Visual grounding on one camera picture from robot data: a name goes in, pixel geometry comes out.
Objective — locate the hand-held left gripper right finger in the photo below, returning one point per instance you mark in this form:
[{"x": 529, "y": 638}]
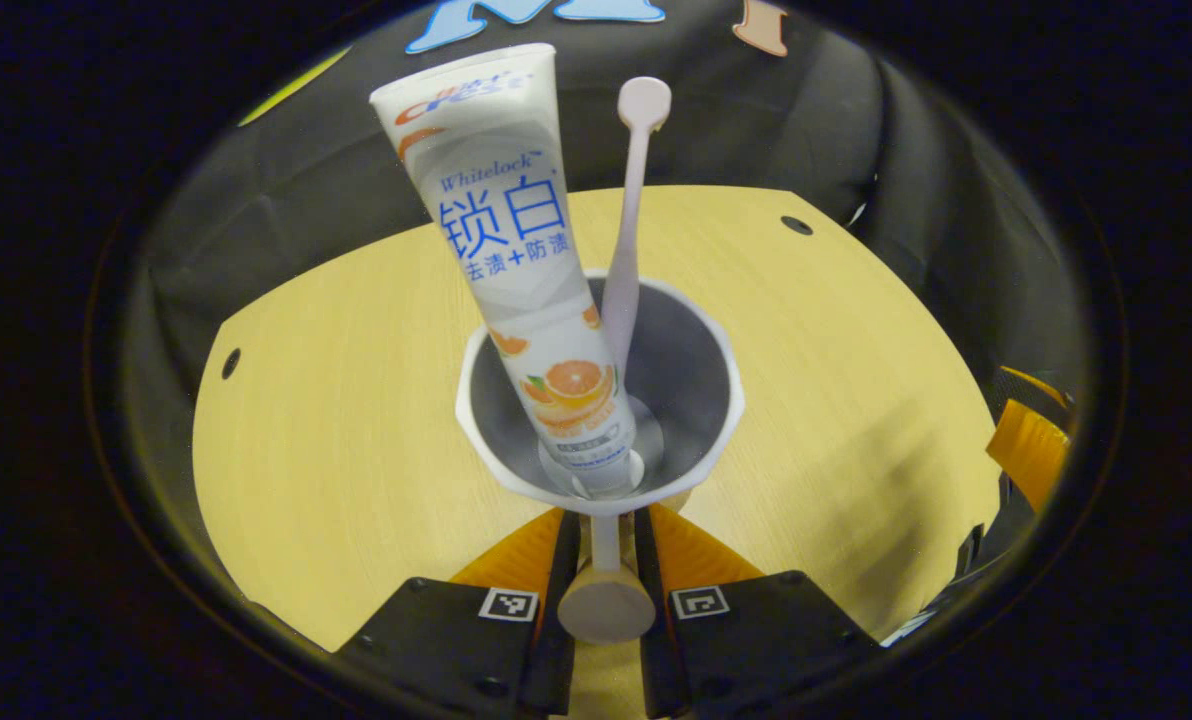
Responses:
[{"x": 661, "y": 675}]

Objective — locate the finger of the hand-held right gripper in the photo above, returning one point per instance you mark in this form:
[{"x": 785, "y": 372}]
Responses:
[
  {"x": 1031, "y": 450},
  {"x": 1036, "y": 385}
]

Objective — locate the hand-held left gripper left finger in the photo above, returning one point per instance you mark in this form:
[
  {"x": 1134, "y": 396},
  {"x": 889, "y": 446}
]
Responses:
[{"x": 546, "y": 670}]

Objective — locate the white cup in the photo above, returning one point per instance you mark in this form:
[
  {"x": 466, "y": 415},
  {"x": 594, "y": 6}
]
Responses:
[{"x": 691, "y": 390}]

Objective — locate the white toothbrush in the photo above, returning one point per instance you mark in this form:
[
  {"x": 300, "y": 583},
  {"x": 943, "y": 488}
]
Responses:
[{"x": 624, "y": 270}]

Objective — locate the white toothpaste tube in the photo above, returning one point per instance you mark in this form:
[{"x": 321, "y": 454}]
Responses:
[{"x": 501, "y": 200}]

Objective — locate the black backdrop cloth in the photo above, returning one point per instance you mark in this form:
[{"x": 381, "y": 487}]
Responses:
[{"x": 756, "y": 120}]

